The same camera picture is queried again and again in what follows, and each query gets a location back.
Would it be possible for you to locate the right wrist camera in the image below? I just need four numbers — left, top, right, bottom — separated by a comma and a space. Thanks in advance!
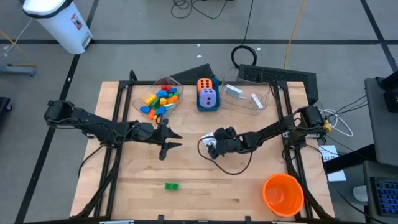
215, 126, 237, 141

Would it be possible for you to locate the black desk bar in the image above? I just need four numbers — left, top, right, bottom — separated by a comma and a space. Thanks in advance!
323, 143, 377, 175

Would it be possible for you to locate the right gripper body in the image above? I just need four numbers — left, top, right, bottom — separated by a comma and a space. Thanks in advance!
206, 126, 246, 160

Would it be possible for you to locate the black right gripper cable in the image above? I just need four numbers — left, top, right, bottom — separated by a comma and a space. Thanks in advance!
197, 134, 254, 175

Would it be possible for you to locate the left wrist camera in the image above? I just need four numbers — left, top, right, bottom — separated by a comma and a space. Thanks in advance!
134, 121, 155, 134

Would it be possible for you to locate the black chair base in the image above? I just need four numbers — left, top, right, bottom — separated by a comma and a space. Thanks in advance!
0, 96, 14, 113

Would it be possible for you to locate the orange foam die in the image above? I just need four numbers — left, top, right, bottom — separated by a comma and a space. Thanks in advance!
196, 77, 214, 93

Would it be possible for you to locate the backlit keyboard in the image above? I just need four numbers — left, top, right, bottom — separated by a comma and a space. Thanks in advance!
369, 176, 398, 218

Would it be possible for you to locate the orange pumpkin bucket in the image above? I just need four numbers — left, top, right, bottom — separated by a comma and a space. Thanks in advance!
261, 173, 305, 218

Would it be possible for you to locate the grey stand base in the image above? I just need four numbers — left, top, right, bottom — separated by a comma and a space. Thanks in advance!
0, 63, 37, 77

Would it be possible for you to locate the white round device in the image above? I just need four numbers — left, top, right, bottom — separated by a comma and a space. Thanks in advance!
353, 185, 369, 202

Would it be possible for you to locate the black coiled cable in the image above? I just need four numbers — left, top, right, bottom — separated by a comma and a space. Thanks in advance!
230, 0, 258, 70

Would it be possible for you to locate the yellow cable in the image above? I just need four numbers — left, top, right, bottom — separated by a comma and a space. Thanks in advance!
283, 0, 308, 70

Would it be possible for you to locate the teal plastic bin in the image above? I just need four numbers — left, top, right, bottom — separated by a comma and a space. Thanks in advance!
195, 77, 220, 112

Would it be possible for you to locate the grey desk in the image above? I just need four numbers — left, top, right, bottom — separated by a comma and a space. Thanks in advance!
362, 160, 398, 224
364, 76, 398, 167

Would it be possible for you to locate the black desk device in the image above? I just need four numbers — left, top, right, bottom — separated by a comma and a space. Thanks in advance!
374, 70, 398, 113

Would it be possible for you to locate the purple foam die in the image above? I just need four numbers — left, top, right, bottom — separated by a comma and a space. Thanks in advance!
198, 88, 216, 108

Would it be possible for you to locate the white cable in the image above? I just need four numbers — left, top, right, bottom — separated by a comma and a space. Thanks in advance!
318, 108, 354, 138

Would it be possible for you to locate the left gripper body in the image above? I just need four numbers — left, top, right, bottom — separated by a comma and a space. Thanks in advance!
130, 118, 170, 161

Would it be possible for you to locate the black wedge panel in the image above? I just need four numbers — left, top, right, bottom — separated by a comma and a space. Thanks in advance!
170, 63, 219, 83

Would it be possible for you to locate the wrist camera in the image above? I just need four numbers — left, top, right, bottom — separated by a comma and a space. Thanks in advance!
215, 126, 237, 141
134, 121, 155, 134

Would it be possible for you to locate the white trash can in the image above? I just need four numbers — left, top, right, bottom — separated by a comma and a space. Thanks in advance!
22, 0, 93, 55

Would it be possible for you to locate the black floor cable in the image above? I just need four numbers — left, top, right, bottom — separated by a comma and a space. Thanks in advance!
170, 0, 231, 20

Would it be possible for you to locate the white paper sheet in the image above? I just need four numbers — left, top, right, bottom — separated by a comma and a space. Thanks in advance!
326, 169, 347, 182
318, 144, 340, 163

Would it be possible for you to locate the clear plastic bin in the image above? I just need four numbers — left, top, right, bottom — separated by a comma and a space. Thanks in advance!
219, 77, 271, 116
132, 76, 185, 125

